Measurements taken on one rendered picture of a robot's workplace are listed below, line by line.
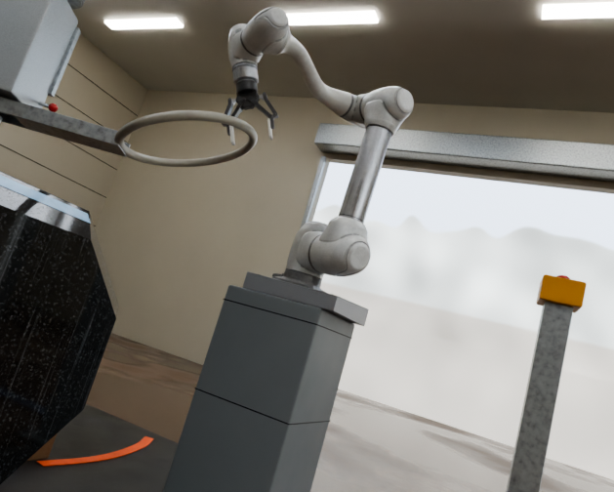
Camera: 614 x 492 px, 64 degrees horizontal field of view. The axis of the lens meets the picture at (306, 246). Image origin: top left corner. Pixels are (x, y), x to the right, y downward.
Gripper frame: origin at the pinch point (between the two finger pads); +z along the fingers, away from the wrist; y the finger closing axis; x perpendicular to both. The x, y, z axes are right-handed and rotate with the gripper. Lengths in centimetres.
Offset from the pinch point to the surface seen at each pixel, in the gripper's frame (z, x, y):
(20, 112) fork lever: -14, 19, 73
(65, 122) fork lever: -9, 16, 59
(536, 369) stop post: 86, 2, -80
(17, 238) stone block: 36, 50, 51
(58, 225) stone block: 32, 40, 47
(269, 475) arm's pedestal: 113, -4, 6
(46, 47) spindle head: -39, 14, 66
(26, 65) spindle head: -28, 21, 68
